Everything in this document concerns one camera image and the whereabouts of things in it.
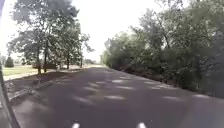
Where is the grey asphalt road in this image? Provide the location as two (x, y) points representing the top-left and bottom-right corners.
(2, 65), (224, 128)

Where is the dense wood of trees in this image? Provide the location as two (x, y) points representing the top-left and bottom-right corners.
(99, 0), (224, 99)

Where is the low brown building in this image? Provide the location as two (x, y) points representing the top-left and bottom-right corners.
(32, 62), (58, 70)

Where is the row of trees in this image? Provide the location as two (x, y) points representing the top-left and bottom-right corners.
(7, 0), (95, 76)

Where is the pale kerb strip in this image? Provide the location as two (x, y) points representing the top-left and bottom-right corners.
(3, 69), (83, 103)

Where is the green grass field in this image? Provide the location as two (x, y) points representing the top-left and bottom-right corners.
(1, 65), (46, 77)

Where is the small conical tree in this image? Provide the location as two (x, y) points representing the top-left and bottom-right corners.
(4, 55), (15, 69)

